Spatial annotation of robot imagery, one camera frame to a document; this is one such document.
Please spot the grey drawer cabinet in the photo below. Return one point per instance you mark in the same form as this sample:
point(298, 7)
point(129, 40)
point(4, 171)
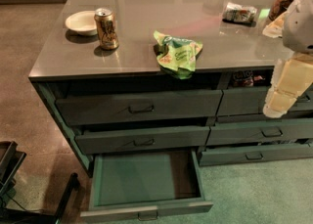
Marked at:
point(268, 192)

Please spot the middle left drawer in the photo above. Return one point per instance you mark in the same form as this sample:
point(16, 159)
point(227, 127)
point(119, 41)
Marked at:
point(141, 139)

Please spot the green rice chip bag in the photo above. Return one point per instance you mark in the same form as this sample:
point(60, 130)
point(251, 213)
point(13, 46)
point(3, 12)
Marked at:
point(177, 56)

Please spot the open bottom left drawer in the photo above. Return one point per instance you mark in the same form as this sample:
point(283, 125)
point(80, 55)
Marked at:
point(145, 187)

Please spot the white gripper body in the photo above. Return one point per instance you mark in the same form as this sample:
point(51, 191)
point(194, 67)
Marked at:
point(299, 27)

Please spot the top right drawer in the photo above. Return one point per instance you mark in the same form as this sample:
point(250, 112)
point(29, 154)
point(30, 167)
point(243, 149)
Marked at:
point(250, 100)

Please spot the small white snack packet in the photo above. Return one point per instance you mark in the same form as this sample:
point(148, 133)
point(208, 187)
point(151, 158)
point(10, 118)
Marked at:
point(239, 13)

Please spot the bottom right drawer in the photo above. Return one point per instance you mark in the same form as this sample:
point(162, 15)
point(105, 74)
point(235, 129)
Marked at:
point(225, 156)

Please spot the middle right drawer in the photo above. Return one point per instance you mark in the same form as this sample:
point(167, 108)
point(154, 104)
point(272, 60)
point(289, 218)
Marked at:
point(260, 131)

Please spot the top left drawer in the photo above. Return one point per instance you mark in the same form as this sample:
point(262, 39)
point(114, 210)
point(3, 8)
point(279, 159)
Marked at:
point(115, 108)

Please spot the gold soda can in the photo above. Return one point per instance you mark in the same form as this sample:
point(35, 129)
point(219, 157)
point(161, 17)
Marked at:
point(105, 23)

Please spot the white bowl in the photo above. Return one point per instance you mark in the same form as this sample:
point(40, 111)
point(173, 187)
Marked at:
point(82, 23)

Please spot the snack bags in drawer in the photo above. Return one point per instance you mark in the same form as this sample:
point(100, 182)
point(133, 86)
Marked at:
point(249, 78)

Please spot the black chair frame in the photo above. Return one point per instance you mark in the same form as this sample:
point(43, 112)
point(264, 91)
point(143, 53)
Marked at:
point(11, 211)

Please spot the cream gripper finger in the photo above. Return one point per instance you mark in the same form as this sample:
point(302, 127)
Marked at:
point(275, 28)
point(290, 80)

